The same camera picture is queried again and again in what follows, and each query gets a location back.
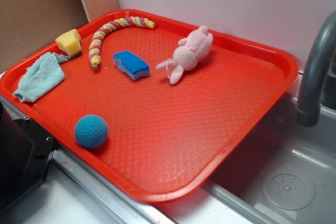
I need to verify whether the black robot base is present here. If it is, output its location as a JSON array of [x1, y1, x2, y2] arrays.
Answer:
[[1, 104, 56, 213]]

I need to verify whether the pink plush bunny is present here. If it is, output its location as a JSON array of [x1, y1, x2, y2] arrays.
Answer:
[[156, 25, 214, 85]]

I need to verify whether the red plastic tray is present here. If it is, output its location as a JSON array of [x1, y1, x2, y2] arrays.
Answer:
[[1, 10, 298, 203]]

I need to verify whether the blue sponge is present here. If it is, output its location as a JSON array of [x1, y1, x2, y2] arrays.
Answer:
[[113, 51, 150, 80]]

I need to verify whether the blue textured ball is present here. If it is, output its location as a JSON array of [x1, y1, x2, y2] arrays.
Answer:
[[75, 115, 109, 148]]

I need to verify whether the yellow sponge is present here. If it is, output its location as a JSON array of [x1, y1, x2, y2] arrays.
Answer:
[[55, 29, 82, 58]]

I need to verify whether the light green cloth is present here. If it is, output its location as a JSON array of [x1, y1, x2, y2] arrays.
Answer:
[[13, 52, 70, 103]]

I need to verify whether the grey plastic sink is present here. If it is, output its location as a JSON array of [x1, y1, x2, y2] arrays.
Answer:
[[158, 82, 335, 223]]

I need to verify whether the brown cardboard panel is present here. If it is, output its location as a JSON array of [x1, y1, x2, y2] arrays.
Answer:
[[1, 0, 120, 72]]

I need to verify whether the grey faucet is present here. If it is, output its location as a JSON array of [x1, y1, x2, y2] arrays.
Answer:
[[295, 12, 335, 127]]

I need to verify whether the multicolour braided rope toy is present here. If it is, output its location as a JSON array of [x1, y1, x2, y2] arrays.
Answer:
[[88, 16, 156, 69]]

